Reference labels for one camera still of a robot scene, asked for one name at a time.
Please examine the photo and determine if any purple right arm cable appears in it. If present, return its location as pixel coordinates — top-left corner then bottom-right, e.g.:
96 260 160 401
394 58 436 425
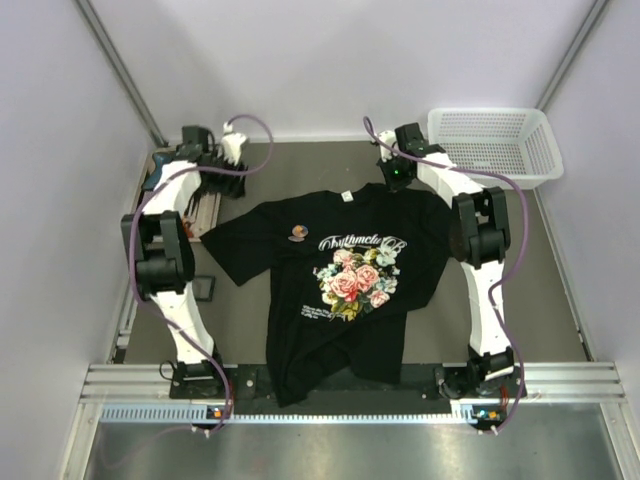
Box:
361 115 531 434

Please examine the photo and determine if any grey slotted cable duct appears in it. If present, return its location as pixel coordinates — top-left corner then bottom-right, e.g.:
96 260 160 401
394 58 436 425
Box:
101 392 504 425

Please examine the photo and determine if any black floral t-shirt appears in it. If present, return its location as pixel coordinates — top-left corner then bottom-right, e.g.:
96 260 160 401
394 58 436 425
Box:
202 184 451 407

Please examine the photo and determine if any brown rectangular tray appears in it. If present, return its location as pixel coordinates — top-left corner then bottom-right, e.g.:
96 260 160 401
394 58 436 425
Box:
138 145 222 243

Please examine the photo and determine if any black box with pink brooch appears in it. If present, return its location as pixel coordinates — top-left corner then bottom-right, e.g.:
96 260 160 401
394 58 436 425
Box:
193 276 216 302

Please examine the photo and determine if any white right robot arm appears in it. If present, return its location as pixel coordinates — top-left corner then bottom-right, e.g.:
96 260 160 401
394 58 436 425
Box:
372 123 515 400

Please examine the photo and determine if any orange cup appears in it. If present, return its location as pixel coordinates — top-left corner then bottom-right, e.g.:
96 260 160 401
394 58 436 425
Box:
182 219 195 241

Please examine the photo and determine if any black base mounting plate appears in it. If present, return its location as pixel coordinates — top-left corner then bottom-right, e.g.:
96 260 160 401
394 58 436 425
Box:
161 361 521 406

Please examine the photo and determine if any blue star-shaped dish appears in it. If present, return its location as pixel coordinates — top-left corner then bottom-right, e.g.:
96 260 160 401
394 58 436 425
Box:
142 152 173 192

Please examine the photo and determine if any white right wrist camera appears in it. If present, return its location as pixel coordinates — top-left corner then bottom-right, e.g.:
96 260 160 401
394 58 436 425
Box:
373 130 397 163

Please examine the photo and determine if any aluminium frame rail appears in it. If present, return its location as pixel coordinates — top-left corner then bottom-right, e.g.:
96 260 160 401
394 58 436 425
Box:
61 362 639 479

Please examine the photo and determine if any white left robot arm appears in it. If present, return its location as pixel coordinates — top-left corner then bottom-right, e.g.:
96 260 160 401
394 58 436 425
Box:
121 123 247 400

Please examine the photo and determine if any white perforated plastic basket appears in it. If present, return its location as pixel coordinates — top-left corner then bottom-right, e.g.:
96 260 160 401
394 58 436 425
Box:
427 108 564 190

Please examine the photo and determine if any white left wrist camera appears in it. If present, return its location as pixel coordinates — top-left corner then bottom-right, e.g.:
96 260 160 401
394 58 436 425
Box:
220 122 248 166

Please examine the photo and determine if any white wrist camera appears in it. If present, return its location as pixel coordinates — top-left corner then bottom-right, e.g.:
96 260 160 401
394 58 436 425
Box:
220 122 248 166
373 130 397 163

